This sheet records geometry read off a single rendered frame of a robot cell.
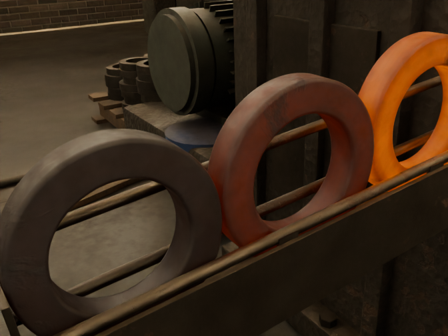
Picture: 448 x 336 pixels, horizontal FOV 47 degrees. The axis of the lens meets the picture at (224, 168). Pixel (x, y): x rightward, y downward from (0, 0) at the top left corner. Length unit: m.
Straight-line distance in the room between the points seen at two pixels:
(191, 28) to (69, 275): 0.87
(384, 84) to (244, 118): 0.17
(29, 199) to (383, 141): 0.36
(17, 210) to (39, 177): 0.03
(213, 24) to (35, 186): 1.49
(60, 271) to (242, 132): 1.25
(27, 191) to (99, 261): 1.27
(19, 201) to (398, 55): 0.39
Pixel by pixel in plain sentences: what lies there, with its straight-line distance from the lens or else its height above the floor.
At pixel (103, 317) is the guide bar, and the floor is 0.61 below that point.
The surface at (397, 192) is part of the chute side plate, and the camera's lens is 0.57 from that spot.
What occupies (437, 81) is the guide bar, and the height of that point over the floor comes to 0.71.
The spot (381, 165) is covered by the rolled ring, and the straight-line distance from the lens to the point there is 0.58.
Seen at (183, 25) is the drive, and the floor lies 0.63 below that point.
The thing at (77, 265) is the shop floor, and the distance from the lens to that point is 1.65.
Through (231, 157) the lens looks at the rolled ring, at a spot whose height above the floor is 0.71.
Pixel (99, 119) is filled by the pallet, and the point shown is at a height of 0.02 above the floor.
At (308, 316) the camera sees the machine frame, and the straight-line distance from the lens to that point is 1.28.
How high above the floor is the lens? 0.88
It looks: 23 degrees down
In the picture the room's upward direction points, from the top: 2 degrees counter-clockwise
